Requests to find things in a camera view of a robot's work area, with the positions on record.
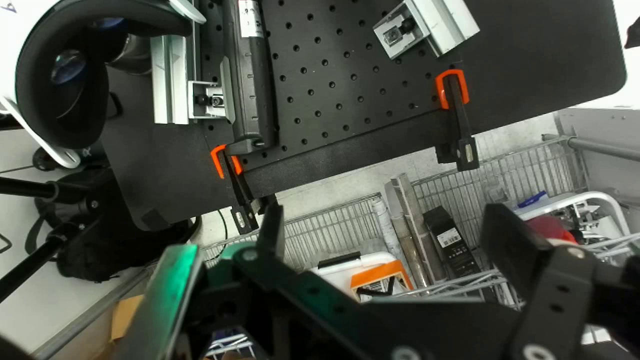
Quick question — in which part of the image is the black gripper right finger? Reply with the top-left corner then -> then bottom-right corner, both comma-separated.
480,204 -> 596,315

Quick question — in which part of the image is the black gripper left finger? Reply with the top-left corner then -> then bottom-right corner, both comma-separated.
234,197 -> 314,288

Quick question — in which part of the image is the orange black clamp left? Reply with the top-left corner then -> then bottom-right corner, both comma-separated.
209,144 -> 257,234

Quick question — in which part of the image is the orange black clamp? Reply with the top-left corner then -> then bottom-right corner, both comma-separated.
209,144 -> 257,234
434,69 -> 480,173

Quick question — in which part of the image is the black perforated breadboard plate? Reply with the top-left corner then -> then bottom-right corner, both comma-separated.
101,0 -> 626,231

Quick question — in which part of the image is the orange black clamp right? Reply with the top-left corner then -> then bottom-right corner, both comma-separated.
434,69 -> 480,173

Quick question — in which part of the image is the wire mesh basket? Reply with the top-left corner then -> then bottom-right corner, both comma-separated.
276,138 -> 640,306

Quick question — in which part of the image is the black camera headset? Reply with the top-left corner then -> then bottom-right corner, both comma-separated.
14,0 -> 206,149

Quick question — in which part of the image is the silver aluminium mount bracket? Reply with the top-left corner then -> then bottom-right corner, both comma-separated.
372,0 -> 480,61

